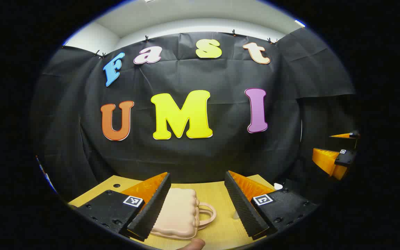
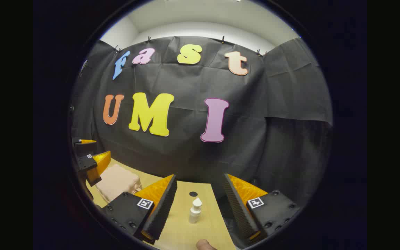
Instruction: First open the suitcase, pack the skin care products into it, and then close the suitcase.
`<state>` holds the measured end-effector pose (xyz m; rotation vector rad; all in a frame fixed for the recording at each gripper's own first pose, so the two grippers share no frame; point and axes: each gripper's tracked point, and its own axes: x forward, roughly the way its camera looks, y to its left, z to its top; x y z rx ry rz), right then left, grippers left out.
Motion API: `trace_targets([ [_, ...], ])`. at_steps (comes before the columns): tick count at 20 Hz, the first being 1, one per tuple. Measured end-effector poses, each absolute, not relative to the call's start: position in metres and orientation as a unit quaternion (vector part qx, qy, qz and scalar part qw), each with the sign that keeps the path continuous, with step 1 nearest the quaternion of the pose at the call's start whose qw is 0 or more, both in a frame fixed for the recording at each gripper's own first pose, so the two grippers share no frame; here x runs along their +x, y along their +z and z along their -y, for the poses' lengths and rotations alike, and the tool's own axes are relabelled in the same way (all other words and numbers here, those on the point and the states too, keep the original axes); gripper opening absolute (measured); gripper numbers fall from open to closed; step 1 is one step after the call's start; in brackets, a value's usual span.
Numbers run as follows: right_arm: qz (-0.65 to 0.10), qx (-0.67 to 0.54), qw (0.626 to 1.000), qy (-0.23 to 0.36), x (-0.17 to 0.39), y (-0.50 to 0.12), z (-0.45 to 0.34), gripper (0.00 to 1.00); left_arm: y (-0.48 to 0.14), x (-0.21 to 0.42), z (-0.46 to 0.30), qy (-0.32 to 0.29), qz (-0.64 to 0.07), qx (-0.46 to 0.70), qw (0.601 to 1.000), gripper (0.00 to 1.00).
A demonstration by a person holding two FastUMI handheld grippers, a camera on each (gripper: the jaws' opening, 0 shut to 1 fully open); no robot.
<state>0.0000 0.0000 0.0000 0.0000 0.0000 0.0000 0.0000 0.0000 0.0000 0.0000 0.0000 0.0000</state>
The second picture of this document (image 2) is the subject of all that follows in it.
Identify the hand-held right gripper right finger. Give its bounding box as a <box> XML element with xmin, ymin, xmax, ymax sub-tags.
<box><xmin>224</xmin><ymin>173</ymin><xmax>301</xmax><ymax>245</ymax></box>

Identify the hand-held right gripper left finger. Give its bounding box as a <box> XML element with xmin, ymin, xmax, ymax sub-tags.
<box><xmin>102</xmin><ymin>174</ymin><xmax>178</xmax><ymax>244</ymax></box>

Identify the pink suitcase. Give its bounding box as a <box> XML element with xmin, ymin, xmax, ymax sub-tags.
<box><xmin>95</xmin><ymin>163</ymin><xmax>142</xmax><ymax>204</ymax></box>

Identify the white pump bottle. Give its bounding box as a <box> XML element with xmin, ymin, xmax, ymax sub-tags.
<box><xmin>189</xmin><ymin>197</ymin><xmax>203</xmax><ymax>224</ymax></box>

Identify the black backdrop cloth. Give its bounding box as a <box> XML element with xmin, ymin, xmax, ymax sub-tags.
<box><xmin>71</xmin><ymin>36</ymin><xmax>333</xmax><ymax>216</ymax></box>

